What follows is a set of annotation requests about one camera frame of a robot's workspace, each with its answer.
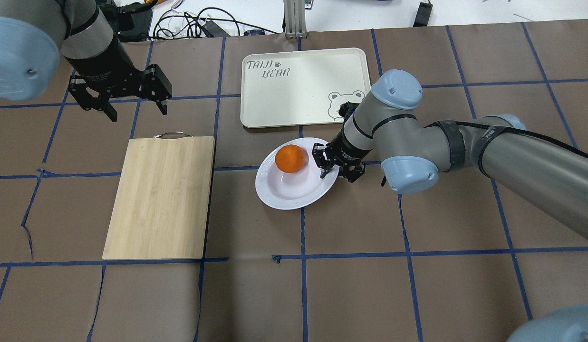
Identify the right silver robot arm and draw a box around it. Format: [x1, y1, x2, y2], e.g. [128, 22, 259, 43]
[312, 69, 588, 240]

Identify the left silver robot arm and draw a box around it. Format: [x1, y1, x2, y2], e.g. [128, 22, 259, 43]
[0, 0, 172, 122]

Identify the aluminium frame post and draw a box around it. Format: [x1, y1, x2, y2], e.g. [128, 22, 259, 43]
[283, 0, 308, 39]

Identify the cream tray with bear print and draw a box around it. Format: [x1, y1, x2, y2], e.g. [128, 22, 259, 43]
[240, 47, 370, 129]

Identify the black power adapter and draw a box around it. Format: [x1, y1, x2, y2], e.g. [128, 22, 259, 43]
[413, 0, 433, 28]

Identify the bamboo cutting board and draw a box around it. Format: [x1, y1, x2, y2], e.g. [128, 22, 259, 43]
[102, 136, 215, 261]

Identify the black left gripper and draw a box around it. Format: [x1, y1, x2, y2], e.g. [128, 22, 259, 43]
[68, 47, 173, 123]

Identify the orange fruit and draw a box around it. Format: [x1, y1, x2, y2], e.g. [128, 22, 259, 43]
[275, 144, 308, 173]

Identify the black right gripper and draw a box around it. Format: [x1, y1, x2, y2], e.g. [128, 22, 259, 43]
[312, 129, 370, 183]

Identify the white round plate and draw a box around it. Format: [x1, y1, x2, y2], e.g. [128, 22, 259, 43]
[255, 138, 339, 210]

